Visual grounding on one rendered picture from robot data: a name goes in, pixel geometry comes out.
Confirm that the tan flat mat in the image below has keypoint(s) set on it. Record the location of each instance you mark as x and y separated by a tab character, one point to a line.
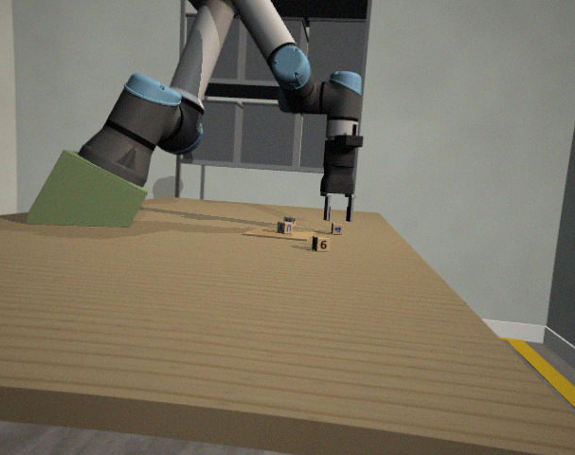
268	232

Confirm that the wooden letter block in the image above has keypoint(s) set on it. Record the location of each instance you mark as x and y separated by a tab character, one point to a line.
290	219
285	227
337	229
321	243

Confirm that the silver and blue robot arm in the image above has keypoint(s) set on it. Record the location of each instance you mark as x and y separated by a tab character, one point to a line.
146	109

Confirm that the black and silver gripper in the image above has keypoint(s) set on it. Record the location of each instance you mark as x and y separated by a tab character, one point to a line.
338	179

